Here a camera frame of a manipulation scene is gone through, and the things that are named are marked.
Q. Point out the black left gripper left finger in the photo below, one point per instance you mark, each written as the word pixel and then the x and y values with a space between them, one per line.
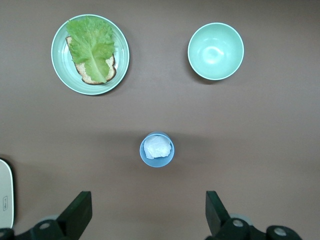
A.
pixel 75 215

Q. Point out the brown table cover cloth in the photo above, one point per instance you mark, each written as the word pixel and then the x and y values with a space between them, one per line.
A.
pixel 160 110

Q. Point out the toasted bread slice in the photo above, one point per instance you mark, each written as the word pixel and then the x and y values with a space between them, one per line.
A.
pixel 110 67

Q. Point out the crumpled white tissue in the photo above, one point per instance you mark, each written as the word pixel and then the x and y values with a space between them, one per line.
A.
pixel 157 147

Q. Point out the cream toaster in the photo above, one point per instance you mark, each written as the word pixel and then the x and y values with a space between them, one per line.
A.
pixel 5 190

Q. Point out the mint green plate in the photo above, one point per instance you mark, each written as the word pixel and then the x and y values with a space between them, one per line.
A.
pixel 62 65

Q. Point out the green lettuce leaf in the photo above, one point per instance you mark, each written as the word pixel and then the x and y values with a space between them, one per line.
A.
pixel 90 42

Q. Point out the mint green bowl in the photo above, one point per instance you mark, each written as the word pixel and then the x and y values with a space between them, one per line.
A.
pixel 215 52

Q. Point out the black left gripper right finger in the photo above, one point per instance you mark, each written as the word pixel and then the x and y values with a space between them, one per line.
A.
pixel 216 215

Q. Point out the blue plastic cup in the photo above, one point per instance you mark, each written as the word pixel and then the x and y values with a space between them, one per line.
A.
pixel 156 163

